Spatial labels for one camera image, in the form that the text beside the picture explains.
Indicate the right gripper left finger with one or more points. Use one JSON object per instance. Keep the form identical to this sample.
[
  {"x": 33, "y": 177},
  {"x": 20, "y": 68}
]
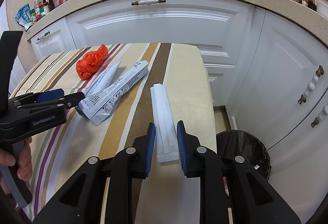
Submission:
[{"x": 102, "y": 185}]

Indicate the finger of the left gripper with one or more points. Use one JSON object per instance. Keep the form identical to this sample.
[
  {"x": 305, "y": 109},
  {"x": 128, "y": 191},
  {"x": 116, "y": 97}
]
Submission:
[
  {"x": 67, "y": 101},
  {"x": 44, "y": 96}
]

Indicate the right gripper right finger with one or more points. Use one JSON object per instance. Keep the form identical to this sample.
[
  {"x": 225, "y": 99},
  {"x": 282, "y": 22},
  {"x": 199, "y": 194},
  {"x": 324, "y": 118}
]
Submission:
[{"x": 230, "y": 188}]

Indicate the white printed pouch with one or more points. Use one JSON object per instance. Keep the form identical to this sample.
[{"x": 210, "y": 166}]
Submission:
[{"x": 120, "y": 87}]

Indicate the white tube with black cap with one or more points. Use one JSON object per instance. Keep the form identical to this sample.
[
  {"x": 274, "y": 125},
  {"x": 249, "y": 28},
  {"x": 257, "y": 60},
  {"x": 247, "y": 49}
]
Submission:
[{"x": 102, "y": 83}]

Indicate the red plastic bag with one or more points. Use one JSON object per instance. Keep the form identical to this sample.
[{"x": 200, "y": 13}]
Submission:
[{"x": 91, "y": 62}]

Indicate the white chopstick sleeve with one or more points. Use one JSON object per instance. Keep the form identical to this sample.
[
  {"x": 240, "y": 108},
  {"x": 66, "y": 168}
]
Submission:
[{"x": 166, "y": 137}]

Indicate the black trash bin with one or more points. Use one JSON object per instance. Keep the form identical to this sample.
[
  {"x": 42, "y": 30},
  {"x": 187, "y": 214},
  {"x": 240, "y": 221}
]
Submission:
[{"x": 233, "y": 143}]

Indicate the person left hand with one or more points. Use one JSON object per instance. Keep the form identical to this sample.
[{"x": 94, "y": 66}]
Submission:
[{"x": 24, "y": 161}]

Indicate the striped tablecloth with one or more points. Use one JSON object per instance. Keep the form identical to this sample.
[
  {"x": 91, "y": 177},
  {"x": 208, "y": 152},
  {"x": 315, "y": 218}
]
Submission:
[{"x": 166, "y": 196}]

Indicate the blue white snack bag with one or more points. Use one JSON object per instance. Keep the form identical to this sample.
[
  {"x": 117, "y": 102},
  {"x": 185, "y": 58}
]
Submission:
[{"x": 23, "y": 17}]

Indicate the white stacked bowls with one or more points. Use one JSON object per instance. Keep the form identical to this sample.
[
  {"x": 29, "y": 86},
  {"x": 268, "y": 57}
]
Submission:
[{"x": 322, "y": 8}]

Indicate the drawer handle left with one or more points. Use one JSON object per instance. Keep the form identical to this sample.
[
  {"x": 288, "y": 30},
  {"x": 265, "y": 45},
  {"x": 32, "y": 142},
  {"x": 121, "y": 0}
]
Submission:
[{"x": 43, "y": 36}]

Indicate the drawer handle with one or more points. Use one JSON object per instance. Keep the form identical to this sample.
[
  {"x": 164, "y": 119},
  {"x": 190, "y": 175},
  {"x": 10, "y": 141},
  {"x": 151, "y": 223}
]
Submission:
[
  {"x": 147, "y": 2},
  {"x": 43, "y": 36}
]

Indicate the cabinet door handle right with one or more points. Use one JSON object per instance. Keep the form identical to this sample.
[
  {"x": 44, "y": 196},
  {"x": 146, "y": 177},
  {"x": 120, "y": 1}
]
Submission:
[{"x": 323, "y": 113}]

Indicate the cabinet door handle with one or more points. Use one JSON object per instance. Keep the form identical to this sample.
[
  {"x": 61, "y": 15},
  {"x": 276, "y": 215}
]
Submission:
[
  {"x": 323, "y": 113},
  {"x": 311, "y": 85}
]

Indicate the drawer handle centre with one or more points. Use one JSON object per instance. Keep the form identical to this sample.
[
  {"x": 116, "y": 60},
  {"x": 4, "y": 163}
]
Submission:
[{"x": 147, "y": 2}]

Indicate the cabinet door handle left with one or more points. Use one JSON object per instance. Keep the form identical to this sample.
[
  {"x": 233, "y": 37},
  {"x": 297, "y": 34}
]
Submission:
[{"x": 311, "y": 85}]

